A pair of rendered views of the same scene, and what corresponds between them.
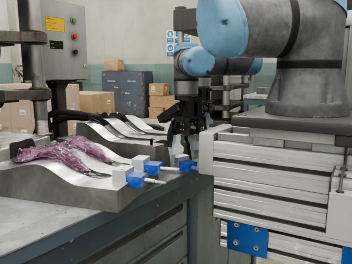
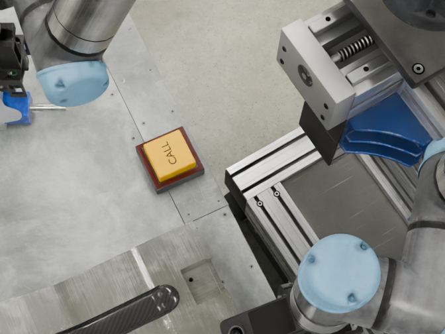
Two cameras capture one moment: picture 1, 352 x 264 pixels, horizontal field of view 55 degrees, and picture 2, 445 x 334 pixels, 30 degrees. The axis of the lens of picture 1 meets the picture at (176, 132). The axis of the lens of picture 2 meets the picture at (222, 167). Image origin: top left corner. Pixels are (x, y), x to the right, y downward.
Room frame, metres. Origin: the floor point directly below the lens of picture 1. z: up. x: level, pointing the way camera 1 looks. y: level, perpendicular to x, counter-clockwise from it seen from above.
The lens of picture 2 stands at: (1.04, 0.21, 1.98)
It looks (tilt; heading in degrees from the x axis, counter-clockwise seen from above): 68 degrees down; 296
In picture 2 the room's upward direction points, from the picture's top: 3 degrees clockwise
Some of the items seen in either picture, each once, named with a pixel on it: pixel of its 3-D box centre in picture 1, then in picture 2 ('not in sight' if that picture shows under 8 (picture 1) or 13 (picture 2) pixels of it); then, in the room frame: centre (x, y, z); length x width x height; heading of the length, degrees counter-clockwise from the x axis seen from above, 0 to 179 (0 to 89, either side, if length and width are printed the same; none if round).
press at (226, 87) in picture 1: (217, 76); not in sight; (5.71, -0.70, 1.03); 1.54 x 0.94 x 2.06; 154
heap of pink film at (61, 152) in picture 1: (61, 150); not in sight; (0.92, 0.32, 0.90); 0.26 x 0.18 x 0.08; 72
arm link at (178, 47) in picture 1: (186, 62); (338, 281); (1.02, -0.03, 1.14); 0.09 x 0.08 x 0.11; 13
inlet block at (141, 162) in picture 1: (156, 168); not in sight; (0.89, 0.05, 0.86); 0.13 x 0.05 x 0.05; 72
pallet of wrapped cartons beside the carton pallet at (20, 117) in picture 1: (36, 114); not in sight; (5.05, 2.12, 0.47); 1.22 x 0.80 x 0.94; 68
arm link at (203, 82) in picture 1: (202, 82); not in sight; (1.57, -0.12, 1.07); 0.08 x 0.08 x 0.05
